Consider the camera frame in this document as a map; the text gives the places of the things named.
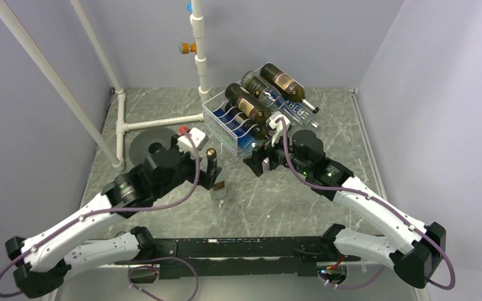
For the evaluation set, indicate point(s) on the diagonal white pole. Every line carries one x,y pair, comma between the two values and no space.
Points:
18,30

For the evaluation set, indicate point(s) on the white PVC pipe frame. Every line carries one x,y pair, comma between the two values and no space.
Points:
121,127

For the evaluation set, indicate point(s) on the dark green wine bottle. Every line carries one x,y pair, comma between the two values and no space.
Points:
242,124

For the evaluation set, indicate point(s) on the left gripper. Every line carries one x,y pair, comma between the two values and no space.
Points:
207,179

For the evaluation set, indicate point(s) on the orange nozzle on pipe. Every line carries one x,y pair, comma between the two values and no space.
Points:
187,48

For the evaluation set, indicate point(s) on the blue clip on pipe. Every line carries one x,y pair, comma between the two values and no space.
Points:
189,7

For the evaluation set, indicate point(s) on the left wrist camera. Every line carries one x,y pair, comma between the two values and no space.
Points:
191,140

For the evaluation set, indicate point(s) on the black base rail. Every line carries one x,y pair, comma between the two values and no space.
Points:
302,256

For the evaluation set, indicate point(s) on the white wire wine rack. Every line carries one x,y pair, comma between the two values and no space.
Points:
219,101

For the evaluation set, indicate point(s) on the blue glass bottle silver cap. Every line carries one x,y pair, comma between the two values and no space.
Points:
296,112

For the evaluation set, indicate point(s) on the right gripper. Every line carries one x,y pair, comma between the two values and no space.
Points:
255,161

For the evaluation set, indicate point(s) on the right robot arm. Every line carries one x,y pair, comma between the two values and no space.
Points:
411,248

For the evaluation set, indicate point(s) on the dark wine bottle brown label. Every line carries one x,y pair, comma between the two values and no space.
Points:
286,85

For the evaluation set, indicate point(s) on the clear glass bottle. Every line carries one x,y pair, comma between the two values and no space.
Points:
256,85

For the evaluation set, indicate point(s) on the blue bottle in rack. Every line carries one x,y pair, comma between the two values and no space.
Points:
240,145

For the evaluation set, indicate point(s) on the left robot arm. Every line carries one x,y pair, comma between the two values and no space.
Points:
45,261

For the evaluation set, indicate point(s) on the grey round perforated disc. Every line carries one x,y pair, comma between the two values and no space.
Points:
148,142

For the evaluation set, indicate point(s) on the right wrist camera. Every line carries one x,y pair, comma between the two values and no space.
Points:
279,124

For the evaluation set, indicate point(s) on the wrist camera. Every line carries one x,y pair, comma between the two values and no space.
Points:
279,124
191,140

